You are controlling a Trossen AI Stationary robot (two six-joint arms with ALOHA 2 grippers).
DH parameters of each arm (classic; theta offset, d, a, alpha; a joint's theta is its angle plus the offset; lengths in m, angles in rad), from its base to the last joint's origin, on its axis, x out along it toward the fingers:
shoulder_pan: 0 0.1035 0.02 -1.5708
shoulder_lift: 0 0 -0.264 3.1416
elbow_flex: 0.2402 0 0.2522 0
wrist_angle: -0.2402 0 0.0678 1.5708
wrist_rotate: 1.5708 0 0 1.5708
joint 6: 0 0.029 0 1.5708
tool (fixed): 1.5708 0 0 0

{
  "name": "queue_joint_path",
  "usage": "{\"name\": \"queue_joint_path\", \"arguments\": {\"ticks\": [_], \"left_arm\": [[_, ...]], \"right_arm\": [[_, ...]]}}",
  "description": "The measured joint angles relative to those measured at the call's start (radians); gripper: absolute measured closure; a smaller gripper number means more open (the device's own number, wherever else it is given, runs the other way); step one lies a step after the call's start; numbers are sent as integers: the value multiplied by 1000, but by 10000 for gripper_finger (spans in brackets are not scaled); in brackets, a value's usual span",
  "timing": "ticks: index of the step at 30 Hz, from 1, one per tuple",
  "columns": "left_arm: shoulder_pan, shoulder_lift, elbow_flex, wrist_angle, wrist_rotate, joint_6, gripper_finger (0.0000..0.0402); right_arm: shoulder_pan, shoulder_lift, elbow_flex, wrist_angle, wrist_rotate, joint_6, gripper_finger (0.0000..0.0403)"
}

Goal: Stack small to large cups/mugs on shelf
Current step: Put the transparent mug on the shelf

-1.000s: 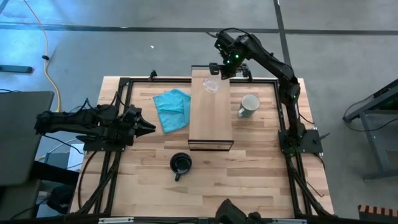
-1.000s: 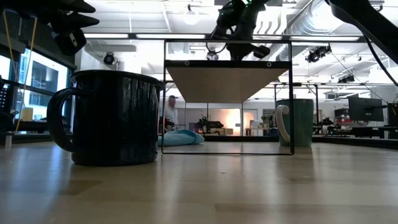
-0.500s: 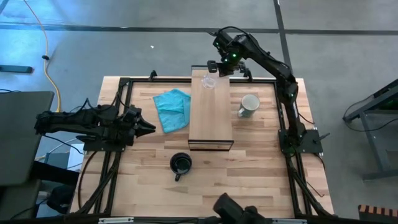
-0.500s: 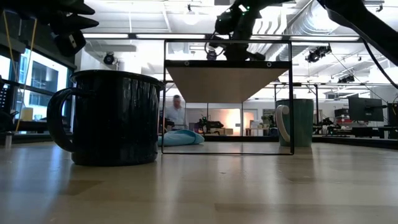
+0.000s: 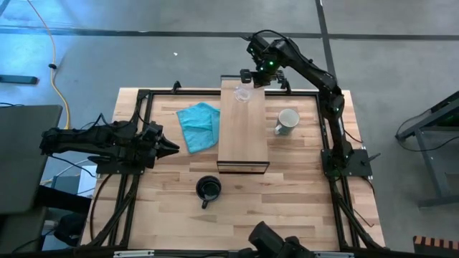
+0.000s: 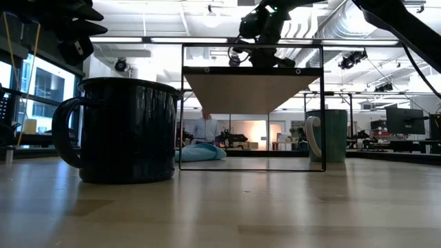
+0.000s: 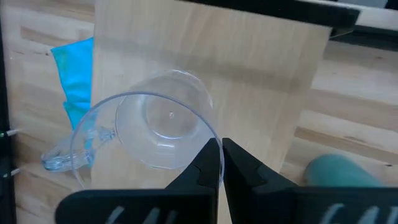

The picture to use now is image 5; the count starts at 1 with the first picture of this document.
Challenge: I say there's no grey metal stand frame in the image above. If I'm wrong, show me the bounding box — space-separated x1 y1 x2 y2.
394 91 459 209

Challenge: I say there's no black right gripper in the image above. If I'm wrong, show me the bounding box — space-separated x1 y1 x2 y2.
240 68 287 90

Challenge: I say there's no orange black striped object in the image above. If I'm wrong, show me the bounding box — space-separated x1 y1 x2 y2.
412 235 459 256

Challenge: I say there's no black floor plate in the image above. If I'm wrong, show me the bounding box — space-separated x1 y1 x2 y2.
0 75 39 85

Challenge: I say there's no clear plastic footed cup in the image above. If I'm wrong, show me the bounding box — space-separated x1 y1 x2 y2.
233 85 252 104

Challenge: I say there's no yellow extension cable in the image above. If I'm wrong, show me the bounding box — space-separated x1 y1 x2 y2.
27 0 72 130

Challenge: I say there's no grey desk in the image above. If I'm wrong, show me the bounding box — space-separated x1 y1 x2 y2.
0 104 64 215

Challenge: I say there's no white box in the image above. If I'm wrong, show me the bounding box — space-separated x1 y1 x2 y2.
77 165 98 198

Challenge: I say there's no black bulky object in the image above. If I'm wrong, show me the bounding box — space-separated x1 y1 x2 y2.
238 221 316 258

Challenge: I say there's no silver bracket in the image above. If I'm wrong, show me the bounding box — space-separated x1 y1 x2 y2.
113 250 155 258
314 252 355 258

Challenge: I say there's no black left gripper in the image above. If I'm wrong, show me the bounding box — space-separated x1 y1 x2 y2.
136 134 180 168

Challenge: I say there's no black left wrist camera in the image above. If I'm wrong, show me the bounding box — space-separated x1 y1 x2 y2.
142 121 164 141

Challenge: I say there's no wooden shelf with black frame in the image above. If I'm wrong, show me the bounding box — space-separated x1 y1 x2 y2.
216 75 270 176

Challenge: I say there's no light blue cloth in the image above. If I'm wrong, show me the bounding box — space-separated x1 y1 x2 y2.
176 102 221 154

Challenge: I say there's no black bag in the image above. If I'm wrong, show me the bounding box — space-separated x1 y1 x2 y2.
53 213 87 248

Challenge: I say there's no green ceramic mug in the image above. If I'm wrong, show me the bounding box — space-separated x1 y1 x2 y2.
274 108 301 136

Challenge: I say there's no dark blue speckled enamel mug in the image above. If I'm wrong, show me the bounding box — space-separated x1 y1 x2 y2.
195 175 222 210

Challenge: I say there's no black table rail frame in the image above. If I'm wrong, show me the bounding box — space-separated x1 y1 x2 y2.
80 87 387 258

